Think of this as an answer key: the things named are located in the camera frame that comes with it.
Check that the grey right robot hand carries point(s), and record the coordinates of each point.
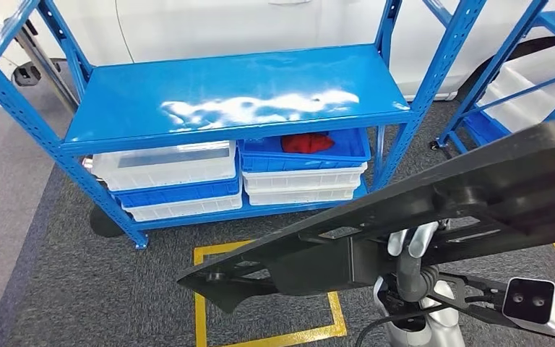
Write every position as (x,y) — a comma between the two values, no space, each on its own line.
(409,273)

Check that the black plastic plate frame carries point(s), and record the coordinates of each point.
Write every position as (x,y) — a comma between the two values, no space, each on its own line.
(497,191)

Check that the blue metal shelf rack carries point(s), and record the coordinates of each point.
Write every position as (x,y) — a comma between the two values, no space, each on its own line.
(210,96)
(493,62)

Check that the red cloth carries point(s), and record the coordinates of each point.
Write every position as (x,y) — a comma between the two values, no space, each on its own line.
(306,142)

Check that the yellow floor tape square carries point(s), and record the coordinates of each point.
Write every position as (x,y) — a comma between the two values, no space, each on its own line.
(200,297)

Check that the white car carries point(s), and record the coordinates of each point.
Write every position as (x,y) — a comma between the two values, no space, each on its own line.
(258,28)

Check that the grey metal stand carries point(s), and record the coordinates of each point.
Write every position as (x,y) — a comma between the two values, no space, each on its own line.
(43,62)

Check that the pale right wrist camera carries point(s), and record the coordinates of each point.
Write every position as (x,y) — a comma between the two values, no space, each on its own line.
(538,306)

